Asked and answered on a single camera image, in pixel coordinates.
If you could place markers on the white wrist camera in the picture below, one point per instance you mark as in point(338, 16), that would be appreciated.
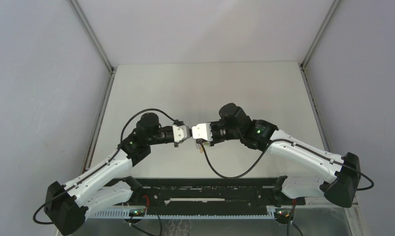
point(181, 133)
point(202, 133)

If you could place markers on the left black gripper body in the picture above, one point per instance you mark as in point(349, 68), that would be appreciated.
point(161, 137)

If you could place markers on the white slotted cable duct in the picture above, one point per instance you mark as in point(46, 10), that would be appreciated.
point(119, 213)

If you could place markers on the aluminium frame post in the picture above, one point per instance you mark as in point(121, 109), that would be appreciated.
point(89, 31)
point(320, 33)

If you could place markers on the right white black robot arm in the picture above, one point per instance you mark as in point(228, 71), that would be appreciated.
point(336, 176)

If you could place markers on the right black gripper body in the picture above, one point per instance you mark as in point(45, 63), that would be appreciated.
point(220, 133)

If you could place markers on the left green circuit board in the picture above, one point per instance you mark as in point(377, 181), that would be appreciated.
point(137, 213)

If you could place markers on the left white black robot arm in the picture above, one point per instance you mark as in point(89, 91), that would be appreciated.
point(100, 179)

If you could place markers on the left aluminium frame post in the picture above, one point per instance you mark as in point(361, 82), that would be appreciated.
point(89, 31)

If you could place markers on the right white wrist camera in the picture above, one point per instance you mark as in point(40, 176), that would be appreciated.
point(202, 133)

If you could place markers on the green circuit board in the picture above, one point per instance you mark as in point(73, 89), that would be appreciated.
point(137, 213)
point(283, 213)

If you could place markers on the right green circuit board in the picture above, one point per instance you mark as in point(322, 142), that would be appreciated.
point(283, 213)

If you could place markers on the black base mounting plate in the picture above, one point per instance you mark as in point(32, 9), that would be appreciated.
point(209, 195)

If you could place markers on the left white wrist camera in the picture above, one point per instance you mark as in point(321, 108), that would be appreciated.
point(181, 133)

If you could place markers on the right aluminium frame post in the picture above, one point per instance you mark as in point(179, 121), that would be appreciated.
point(320, 33)

